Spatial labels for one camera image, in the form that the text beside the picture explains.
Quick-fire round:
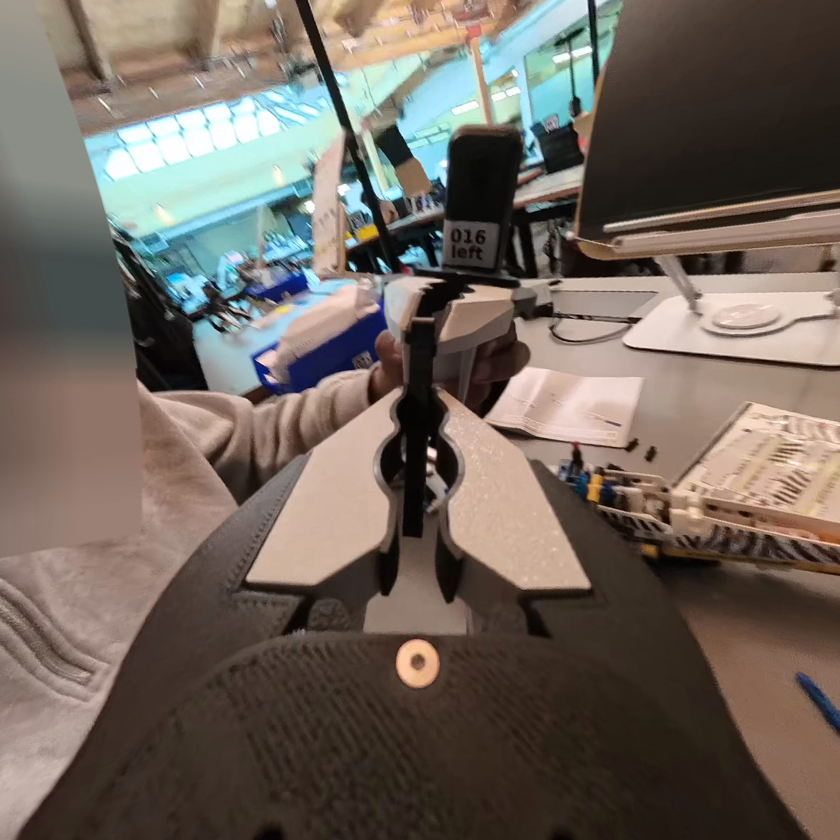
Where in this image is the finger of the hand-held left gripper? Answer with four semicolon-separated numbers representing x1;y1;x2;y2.
436;282;553;361
382;276;435;342

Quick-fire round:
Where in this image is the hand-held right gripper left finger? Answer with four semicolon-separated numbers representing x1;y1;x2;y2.
245;387;411;598

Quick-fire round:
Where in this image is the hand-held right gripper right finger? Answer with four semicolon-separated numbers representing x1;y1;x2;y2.
430;387;593;603

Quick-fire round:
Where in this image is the lego instruction booklet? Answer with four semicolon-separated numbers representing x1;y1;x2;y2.
484;366;645;449

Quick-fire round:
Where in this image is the long black lego beam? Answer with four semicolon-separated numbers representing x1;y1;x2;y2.
400;318;438;539

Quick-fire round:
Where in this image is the zebra striped lego helicopter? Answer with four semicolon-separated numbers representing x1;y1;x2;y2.
558;443;840;577

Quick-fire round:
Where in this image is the person's left forearm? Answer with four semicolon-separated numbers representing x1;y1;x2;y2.
151;367;388;503

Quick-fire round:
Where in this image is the blue lego pin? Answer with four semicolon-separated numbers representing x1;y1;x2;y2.
796;671;840;735

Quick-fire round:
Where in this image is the person's left hand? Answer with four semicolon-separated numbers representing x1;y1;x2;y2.
367;325;532;414

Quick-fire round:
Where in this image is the wooden board stand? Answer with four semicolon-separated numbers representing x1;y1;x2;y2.
311;134;349;277

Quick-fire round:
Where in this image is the black pole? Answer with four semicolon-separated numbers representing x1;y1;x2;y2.
295;0;403;277

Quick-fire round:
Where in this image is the white lamp bar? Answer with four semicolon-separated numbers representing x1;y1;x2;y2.
604;190;840;260

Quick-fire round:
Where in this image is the black office chair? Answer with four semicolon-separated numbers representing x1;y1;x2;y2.
110;226;206;395

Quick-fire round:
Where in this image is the zebra sticker sheet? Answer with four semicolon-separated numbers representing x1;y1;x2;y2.
676;402;840;526

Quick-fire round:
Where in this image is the black cable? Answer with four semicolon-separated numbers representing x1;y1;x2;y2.
548;311;643;345

